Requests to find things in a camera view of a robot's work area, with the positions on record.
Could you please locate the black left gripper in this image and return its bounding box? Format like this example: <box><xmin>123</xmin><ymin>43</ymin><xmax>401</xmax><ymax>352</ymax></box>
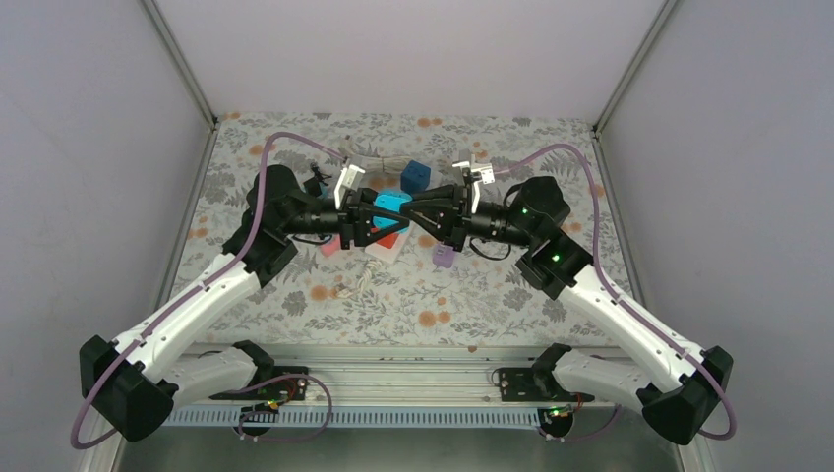
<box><xmin>280</xmin><ymin>187</ymin><xmax>408</xmax><ymax>250</ymax></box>

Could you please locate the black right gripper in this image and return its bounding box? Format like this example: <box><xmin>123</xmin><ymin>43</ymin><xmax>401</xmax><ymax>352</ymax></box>
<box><xmin>399</xmin><ymin>185</ymin><xmax>535</xmax><ymax>253</ymax></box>

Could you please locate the red cube socket adapter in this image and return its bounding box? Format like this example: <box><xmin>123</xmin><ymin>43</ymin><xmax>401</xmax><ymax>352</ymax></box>
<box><xmin>377</xmin><ymin>232</ymin><xmax>399</xmax><ymax>250</ymax></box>

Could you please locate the white multicolour power strip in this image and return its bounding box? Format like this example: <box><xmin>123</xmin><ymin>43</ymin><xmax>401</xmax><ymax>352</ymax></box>
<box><xmin>365</xmin><ymin>227</ymin><xmax>412</xmax><ymax>265</ymax></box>

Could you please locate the blue cube socket adapter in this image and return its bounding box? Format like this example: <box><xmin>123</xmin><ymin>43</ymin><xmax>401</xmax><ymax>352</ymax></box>
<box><xmin>400</xmin><ymin>160</ymin><xmax>432</xmax><ymax>195</ymax></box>

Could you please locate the black power adapter with cord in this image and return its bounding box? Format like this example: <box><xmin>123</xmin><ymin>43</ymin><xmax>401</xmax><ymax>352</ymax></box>
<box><xmin>303</xmin><ymin>163</ymin><xmax>331</xmax><ymax>199</ymax></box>

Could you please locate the cyan small socket adapter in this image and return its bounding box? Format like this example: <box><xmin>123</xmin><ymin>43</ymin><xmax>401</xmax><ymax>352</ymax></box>
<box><xmin>373</xmin><ymin>190</ymin><xmax>412</xmax><ymax>229</ymax></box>

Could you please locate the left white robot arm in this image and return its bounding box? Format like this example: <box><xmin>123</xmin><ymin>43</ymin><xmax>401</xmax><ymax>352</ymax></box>
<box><xmin>80</xmin><ymin>164</ymin><xmax>409</xmax><ymax>442</ymax></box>

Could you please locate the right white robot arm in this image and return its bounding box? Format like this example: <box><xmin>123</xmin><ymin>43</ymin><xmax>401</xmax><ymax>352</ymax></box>
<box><xmin>400</xmin><ymin>176</ymin><xmax>734</xmax><ymax>445</ymax></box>

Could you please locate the floral patterned table mat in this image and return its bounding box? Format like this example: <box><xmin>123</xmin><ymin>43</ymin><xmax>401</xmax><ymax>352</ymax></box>
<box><xmin>175</xmin><ymin>112</ymin><xmax>630</xmax><ymax>347</ymax></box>

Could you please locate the purple power strip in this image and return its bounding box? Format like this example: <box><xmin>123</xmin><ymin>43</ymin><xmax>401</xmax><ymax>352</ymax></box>
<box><xmin>432</xmin><ymin>244</ymin><xmax>456</xmax><ymax>268</ymax></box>

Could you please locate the pink triangular power strip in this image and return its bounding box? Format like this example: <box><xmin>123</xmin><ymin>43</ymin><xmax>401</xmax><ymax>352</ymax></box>
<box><xmin>320</xmin><ymin>235</ymin><xmax>341</xmax><ymax>258</ymax></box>

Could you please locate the braided white cable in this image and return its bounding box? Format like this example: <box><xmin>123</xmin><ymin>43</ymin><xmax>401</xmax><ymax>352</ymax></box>
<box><xmin>333</xmin><ymin>259</ymin><xmax>383</xmax><ymax>301</ymax></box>

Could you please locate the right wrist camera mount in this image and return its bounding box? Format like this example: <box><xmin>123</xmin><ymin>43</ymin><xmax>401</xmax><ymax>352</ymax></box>
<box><xmin>452</xmin><ymin>148</ymin><xmax>496</xmax><ymax>215</ymax></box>

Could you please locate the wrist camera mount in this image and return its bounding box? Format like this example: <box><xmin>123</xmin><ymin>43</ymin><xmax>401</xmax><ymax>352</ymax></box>
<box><xmin>452</xmin><ymin>148</ymin><xmax>496</xmax><ymax>215</ymax></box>
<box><xmin>333</xmin><ymin>157</ymin><xmax>366</xmax><ymax>209</ymax></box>

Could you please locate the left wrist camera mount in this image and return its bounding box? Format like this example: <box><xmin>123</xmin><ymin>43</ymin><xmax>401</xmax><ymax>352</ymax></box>
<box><xmin>333</xmin><ymin>157</ymin><xmax>366</xmax><ymax>209</ymax></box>

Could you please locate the coiled white power cable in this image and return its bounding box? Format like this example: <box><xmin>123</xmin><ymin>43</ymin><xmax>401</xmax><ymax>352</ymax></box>
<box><xmin>338</xmin><ymin>135</ymin><xmax>414</xmax><ymax>177</ymax></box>

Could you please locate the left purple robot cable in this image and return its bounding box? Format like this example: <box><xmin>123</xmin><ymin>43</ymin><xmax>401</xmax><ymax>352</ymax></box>
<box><xmin>70</xmin><ymin>131</ymin><xmax>346</xmax><ymax>450</ymax></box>

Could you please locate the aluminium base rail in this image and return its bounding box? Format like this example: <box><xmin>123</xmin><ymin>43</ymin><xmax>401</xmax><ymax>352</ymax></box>
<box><xmin>105</xmin><ymin>356</ymin><xmax>693</xmax><ymax>409</ymax></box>

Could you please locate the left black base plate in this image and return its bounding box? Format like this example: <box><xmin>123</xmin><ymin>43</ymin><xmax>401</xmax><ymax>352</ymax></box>
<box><xmin>209</xmin><ymin>366</ymin><xmax>309</xmax><ymax>403</ymax></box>

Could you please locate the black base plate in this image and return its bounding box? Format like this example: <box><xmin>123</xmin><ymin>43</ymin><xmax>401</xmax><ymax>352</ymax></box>
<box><xmin>490</xmin><ymin>367</ymin><xmax>594</xmax><ymax>403</ymax></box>
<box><xmin>209</xmin><ymin>366</ymin><xmax>309</xmax><ymax>403</ymax></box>

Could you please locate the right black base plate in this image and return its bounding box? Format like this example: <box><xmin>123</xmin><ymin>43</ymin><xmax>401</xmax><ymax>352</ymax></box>
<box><xmin>490</xmin><ymin>367</ymin><xmax>594</xmax><ymax>403</ymax></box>

